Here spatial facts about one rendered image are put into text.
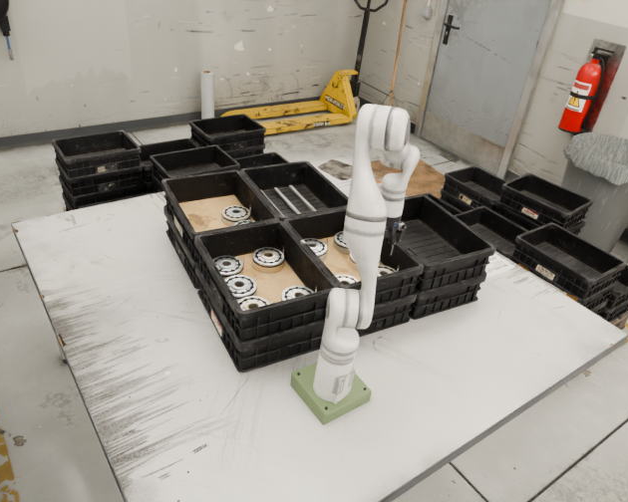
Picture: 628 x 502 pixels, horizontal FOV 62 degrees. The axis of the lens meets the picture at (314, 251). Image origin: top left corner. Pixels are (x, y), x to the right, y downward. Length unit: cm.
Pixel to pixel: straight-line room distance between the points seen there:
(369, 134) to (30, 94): 379
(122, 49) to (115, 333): 335
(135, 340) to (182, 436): 38
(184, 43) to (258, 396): 384
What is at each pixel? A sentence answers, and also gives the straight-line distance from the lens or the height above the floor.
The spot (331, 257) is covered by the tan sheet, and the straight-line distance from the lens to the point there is 177.
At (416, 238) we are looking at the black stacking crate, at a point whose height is 83.
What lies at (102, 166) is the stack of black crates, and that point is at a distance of 308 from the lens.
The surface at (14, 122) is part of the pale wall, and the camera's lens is 472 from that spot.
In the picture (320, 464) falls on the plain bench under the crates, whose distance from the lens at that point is 136.
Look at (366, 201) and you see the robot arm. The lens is 113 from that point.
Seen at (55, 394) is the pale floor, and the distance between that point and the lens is 253.
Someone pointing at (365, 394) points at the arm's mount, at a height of 74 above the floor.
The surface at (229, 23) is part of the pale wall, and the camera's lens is 506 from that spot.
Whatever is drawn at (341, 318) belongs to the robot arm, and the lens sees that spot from 121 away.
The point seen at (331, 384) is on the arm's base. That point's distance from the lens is 137.
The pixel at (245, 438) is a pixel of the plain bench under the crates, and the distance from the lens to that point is 139.
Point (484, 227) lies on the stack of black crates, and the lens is 311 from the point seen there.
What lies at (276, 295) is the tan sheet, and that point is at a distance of 158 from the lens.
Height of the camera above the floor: 182
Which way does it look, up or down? 34 degrees down
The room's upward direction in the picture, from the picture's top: 6 degrees clockwise
